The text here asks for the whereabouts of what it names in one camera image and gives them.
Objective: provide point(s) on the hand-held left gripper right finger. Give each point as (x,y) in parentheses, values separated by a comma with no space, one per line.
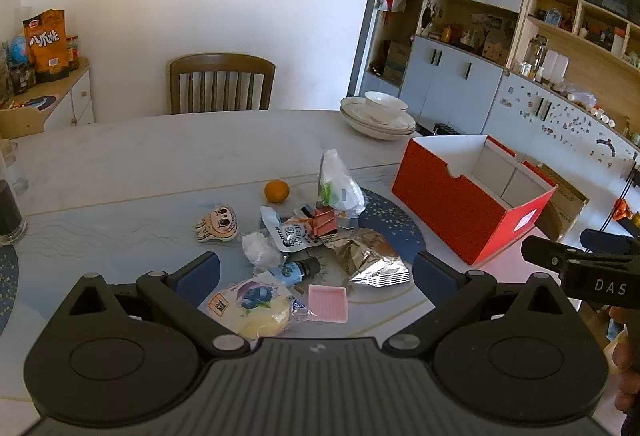
(432,278)

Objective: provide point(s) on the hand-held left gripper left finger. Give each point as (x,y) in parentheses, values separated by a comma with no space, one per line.
(200,276)

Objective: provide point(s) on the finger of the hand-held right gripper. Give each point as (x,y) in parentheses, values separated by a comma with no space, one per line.
(550,253)
(607,240)

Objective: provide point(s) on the silver foil snack bag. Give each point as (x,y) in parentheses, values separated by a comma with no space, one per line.
(375,261)

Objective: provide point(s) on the blueberry bread packet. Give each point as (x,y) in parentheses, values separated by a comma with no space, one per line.
(260,311)

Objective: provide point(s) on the red storage box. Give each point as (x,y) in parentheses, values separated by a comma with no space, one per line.
(440,201)

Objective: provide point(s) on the small blue bottle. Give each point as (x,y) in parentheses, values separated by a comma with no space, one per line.
(290,271)

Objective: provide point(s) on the pink square packet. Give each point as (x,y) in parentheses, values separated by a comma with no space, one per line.
(327,303)

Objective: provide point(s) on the white plastic bag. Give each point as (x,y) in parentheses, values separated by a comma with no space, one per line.
(340,181)

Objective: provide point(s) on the white marble desktop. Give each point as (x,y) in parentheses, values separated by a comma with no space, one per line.
(150,156)

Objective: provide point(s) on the person's right hand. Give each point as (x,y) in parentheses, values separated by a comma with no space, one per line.
(627,366)

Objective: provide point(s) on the dark speckled pouch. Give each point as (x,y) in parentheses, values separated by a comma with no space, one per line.
(395,226)

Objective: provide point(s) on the crumpled white wrapper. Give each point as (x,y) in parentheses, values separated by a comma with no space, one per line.
(260,251)

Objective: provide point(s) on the white drink pouch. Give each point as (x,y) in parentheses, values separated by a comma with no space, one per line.
(290,236)

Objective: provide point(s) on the orange fruit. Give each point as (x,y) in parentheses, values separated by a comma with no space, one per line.
(276,191)

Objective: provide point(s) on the small red box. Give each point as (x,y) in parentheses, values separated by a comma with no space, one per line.
(322,222)

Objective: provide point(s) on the black metal rack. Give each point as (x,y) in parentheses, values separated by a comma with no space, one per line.
(450,130)

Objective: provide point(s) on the white plate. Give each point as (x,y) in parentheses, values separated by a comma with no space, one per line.
(380,132)
(352,109)

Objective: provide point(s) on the white bowl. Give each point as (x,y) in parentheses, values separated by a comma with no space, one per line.
(385,104)

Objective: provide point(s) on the dark blue speckled placemat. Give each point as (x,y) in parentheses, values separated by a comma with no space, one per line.
(7,286)

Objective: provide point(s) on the glass with dark liquid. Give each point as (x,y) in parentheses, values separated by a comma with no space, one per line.
(7,211)

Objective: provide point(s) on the clear drinking glass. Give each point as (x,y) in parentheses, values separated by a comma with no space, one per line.
(21,174)

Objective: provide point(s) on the brown slatted wooden chair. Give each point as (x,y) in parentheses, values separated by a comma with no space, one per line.
(220,66)

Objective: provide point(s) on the white sideboard with wooden top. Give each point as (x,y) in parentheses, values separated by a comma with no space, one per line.
(70,101)

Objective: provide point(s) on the cardboard box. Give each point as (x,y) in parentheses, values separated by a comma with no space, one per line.
(396,61)

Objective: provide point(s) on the round dark mat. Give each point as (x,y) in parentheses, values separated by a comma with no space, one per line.
(37,101)

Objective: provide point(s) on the dark jar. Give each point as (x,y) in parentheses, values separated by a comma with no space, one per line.
(22,79)

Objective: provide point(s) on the orange snack bag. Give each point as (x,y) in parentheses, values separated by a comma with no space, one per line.
(47,46)

